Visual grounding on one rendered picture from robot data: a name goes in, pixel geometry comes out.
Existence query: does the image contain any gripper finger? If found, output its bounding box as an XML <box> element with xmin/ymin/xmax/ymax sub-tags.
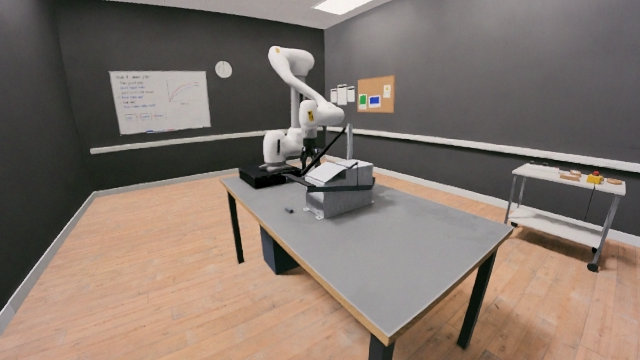
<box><xmin>300</xmin><ymin>147</ymin><xmax>308</xmax><ymax>171</ymax></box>
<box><xmin>308</xmin><ymin>149</ymin><xmax>321</xmax><ymax>169</ymax></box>

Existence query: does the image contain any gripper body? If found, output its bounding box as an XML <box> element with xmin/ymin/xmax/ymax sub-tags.
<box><xmin>303</xmin><ymin>138</ymin><xmax>316</xmax><ymax>155</ymax></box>

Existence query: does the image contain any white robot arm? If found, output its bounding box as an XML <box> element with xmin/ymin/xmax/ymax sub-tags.
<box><xmin>259</xmin><ymin>46</ymin><xmax>344</xmax><ymax>172</ymax></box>

